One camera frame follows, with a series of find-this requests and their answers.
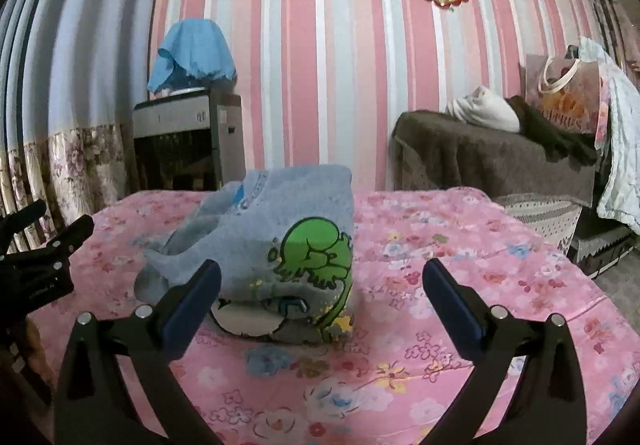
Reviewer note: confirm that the dark trunk with lace trim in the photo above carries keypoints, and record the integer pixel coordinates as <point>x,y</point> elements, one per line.
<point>600,250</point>

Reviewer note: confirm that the pale blue quilt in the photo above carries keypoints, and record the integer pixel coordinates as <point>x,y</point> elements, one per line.
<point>622,165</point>

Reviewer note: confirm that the blue cloth cover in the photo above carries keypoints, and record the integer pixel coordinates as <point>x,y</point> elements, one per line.
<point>192,50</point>

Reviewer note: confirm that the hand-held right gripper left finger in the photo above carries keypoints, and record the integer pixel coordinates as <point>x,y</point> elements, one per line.
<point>192,302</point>

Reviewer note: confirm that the striped floral curtain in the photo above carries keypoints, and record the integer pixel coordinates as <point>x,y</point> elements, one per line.
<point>75,150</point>

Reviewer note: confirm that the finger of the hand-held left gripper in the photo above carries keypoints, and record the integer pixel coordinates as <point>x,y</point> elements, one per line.
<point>70,235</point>
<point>22,220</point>

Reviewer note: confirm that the white lace cloth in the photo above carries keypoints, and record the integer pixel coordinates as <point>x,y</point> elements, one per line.
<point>540,220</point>

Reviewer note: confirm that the blue denim jacket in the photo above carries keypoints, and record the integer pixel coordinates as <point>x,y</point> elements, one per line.
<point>280,205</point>

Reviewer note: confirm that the pink floral bedsheet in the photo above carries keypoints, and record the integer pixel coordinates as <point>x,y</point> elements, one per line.
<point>400,225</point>

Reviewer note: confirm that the black cloth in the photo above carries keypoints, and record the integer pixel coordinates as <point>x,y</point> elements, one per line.
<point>550,135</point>

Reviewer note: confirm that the floral gift bag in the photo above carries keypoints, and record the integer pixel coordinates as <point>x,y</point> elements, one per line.
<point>575,95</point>

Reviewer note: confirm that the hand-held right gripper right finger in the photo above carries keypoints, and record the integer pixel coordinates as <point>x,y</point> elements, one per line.
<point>452,310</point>

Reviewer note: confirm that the grey water dispenser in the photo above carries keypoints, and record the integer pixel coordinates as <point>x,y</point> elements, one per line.
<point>220,135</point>

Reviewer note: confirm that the pink window curtain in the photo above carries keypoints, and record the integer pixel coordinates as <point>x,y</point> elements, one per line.
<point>629,35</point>

